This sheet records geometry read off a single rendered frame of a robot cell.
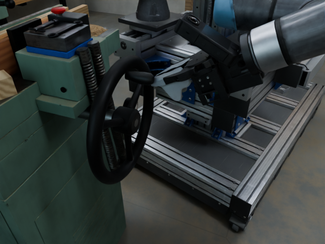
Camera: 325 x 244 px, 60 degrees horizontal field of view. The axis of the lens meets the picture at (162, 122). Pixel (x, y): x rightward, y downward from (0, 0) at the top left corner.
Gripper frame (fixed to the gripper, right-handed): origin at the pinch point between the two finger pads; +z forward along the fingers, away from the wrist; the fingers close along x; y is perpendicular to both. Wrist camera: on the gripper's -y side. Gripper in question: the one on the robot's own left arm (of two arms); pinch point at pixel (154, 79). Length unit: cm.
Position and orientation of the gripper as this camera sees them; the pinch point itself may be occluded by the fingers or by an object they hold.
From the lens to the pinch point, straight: 57.9
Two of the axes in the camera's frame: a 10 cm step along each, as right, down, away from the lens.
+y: 4.8, 7.9, 3.7
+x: 3.5, -5.6, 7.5
